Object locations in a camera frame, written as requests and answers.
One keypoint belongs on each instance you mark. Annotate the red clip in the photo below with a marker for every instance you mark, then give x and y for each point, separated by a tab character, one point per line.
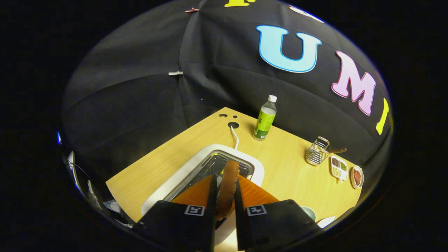
191	10

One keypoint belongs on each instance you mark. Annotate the brown steak piece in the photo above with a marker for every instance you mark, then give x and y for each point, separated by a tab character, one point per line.
357	176

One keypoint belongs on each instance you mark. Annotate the brown wooden utensil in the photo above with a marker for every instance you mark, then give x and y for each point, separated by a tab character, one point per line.
337	150

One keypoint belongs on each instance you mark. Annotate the round pale green plate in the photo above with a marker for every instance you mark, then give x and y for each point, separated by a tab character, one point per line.
309	211

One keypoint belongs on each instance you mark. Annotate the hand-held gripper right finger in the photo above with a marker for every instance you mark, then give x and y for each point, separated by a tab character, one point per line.
240	217

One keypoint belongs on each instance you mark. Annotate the white toaster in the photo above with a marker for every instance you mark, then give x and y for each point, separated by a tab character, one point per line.
180	176

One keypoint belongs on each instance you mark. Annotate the toasted bread slice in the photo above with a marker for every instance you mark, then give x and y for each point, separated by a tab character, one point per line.
227	189

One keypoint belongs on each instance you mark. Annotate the silver clip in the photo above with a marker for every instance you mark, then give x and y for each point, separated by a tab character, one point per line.
175	73

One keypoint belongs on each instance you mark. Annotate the white square plate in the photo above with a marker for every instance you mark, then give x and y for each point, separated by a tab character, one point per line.
326	222

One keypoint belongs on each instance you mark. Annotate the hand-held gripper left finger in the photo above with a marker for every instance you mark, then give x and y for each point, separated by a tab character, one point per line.
211	210

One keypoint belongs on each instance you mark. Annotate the white oval plate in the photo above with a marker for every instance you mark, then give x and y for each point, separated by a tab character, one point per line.
362	176

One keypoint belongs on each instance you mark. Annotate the white divided dish with beans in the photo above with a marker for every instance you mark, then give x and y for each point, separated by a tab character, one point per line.
343	175

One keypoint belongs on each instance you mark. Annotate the green label plastic bottle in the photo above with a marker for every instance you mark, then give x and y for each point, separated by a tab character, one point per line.
265	122

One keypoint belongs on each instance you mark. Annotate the black backdrop cloth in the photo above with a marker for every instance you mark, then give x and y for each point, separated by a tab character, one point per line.
140	87

